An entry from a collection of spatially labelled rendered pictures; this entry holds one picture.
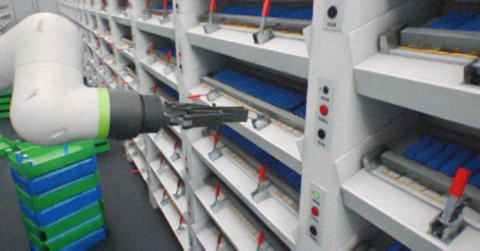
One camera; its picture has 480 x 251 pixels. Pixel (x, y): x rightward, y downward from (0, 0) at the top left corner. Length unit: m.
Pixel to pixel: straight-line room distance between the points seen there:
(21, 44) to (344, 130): 0.53
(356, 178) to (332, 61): 0.20
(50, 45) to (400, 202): 0.60
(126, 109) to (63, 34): 0.16
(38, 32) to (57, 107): 0.13
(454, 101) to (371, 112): 0.17
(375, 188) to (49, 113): 0.52
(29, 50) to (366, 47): 0.52
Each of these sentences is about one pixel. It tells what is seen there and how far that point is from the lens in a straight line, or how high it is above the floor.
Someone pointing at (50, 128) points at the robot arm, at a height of 1.00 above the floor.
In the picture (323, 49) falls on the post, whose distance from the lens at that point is 0.56.
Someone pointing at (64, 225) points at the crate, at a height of 0.19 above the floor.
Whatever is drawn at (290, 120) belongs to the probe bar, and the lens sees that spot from 0.73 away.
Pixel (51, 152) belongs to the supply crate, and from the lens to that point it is 1.88.
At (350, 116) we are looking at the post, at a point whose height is 1.02.
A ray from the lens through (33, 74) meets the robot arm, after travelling 0.61.
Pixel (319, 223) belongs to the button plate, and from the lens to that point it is 0.66.
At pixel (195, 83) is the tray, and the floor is 0.92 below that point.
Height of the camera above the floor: 1.19
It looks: 19 degrees down
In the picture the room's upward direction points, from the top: straight up
